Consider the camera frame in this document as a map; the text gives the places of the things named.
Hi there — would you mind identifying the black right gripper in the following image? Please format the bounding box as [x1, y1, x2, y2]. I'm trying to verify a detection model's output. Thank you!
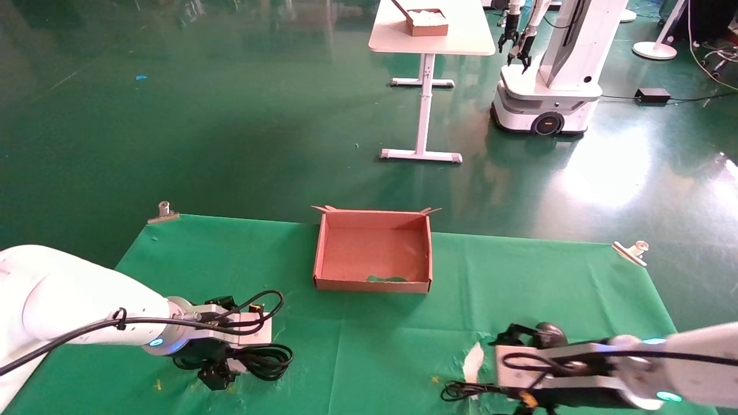
[489, 324, 632, 415]

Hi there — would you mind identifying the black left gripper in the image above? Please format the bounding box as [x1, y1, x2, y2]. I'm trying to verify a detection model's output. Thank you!
[172, 337, 239, 391]

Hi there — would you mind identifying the thick black cable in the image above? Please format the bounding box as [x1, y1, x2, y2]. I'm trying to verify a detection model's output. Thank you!
[173, 344, 294, 382]

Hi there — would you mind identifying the open brown cardboard box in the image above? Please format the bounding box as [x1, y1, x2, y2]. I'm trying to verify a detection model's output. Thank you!
[311, 205, 442, 294]

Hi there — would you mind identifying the small filled cardboard box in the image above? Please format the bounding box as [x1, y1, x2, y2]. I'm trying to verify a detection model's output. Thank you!
[391, 0, 449, 37]

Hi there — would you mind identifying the green table cloth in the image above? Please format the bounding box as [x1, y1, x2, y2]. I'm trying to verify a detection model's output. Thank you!
[3, 214, 718, 415]

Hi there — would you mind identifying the silver metal cloth clamp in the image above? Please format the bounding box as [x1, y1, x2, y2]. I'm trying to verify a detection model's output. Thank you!
[611, 240, 650, 267]
[147, 201, 180, 225]

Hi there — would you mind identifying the white wheeled background robot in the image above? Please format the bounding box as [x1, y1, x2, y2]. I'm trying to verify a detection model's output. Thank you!
[490, 0, 630, 137]

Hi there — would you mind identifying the black power adapter brick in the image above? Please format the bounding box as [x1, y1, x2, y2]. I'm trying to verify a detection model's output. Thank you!
[634, 88, 671, 105]

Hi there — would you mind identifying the white round floor stand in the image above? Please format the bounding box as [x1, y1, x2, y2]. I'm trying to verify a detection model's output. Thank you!
[632, 0, 688, 61]

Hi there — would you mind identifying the grey wheeled chair base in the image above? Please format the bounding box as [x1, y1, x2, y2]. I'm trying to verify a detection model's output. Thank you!
[701, 40, 738, 80]

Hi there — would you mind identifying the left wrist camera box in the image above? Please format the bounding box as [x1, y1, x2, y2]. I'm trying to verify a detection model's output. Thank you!
[189, 297, 273, 348]

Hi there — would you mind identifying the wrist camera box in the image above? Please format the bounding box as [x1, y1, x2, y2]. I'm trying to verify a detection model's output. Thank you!
[189, 297, 273, 348]
[496, 344, 626, 394]

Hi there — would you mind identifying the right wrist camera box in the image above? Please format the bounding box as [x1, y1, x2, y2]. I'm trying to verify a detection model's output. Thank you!
[496, 344, 626, 394]

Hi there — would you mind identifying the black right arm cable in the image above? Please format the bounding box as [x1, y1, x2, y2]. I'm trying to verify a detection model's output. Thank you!
[500, 346, 738, 393]

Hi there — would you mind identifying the black adapter floor cable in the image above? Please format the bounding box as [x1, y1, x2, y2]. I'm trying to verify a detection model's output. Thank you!
[600, 92, 738, 105]

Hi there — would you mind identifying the white pedestal table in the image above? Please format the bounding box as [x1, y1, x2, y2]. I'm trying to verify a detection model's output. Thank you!
[368, 0, 496, 164]

